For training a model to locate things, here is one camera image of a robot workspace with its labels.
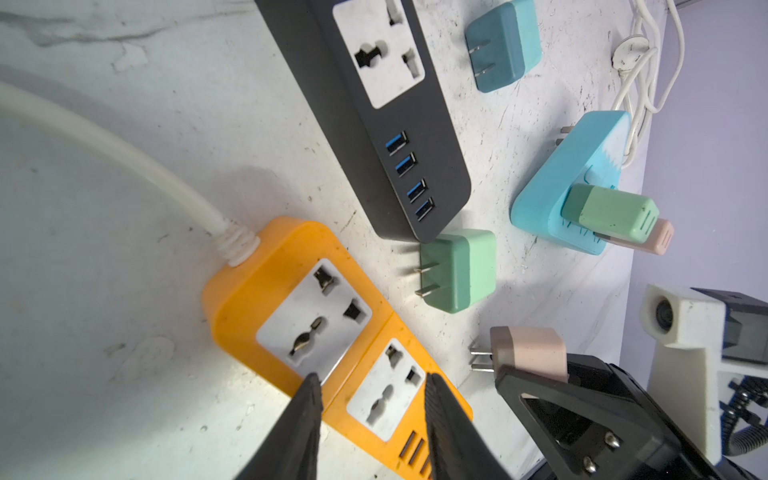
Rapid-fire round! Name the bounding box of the teal triangular power strip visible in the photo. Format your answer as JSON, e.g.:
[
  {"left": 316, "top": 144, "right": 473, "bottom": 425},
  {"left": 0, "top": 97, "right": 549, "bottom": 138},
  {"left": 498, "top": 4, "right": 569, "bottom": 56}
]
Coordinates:
[{"left": 510, "top": 110, "right": 631, "bottom": 255}]

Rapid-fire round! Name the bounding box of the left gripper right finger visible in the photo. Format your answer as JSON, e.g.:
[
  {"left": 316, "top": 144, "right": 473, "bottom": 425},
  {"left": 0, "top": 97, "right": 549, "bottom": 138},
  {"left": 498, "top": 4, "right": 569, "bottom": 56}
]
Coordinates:
[{"left": 425, "top": 373, "right": 510, "bottom": 479}]

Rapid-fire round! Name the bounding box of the pink plug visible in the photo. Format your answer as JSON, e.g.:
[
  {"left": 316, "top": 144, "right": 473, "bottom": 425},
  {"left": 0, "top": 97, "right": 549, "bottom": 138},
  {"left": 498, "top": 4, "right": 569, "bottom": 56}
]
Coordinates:
[
  {"left": 469, "top": 326, "right": 568, "bottom": 383},
  {"left": 597, "top": 218, "right": 674, "bottom": 256}
]

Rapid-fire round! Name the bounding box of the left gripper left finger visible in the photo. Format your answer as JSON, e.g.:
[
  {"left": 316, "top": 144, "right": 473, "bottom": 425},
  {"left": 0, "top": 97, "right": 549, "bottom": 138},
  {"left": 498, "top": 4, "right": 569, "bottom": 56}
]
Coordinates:
[{"left": 236, "top": 373, "right": 323, "bottom": 480}]

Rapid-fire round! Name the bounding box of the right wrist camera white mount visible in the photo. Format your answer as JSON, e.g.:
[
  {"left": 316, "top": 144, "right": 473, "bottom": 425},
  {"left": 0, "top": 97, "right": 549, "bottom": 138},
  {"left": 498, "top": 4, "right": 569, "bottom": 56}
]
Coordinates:
[{"left": 640, "top": 284, "right": 767, "bottom": 464}]

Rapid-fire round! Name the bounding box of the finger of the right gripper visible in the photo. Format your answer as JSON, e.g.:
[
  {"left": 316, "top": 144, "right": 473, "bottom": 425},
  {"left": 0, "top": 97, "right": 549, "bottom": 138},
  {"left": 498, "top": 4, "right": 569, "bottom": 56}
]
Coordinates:
[{"left": 495, "top": 354, "right": 720, "bottom": 479}]

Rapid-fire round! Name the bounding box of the white cable of orange strip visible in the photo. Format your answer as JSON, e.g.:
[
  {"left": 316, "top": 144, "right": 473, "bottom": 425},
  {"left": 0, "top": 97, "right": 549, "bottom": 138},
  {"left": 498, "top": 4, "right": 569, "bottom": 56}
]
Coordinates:
[{"left": 0, "top": 80, "right": 262, "bottom": 268}]

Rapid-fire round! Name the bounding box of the white cable of blue strip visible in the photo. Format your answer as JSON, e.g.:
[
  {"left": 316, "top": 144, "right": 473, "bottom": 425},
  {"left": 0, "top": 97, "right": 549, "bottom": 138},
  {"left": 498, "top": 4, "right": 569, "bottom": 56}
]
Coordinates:
[{"left": 610, "top": 0, "right": 686, "bottom": 168}]

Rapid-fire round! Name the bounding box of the orange power strip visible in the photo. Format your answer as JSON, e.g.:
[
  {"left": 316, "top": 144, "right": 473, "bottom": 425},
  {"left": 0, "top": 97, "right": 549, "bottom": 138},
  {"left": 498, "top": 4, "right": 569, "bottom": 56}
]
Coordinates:
[{"left": 202, "top": 217, "right": 440, "bottom": 479}]

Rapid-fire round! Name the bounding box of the black power strip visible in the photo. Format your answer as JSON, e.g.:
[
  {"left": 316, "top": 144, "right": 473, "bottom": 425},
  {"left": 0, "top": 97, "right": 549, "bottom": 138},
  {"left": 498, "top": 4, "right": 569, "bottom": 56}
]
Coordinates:
[{"left": 258, "top": 1, "right": 471, "bottom": 243}]

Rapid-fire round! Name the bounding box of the green plug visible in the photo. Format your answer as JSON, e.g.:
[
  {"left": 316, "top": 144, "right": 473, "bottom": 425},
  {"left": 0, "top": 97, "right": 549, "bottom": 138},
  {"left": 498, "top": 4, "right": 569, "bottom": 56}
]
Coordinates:
[
  {"left": 561, "top": 184, "right": 660, "bottom": 244},
  {"left": 415, "top": 229, "right": 497, "bottom": 314}
]

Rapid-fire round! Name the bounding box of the teal plug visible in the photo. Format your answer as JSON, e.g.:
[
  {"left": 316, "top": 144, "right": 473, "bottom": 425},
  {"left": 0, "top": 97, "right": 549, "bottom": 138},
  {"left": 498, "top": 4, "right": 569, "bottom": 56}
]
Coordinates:
[{"left": 465, "top": 0, "right": 543, "bottom": 93}]

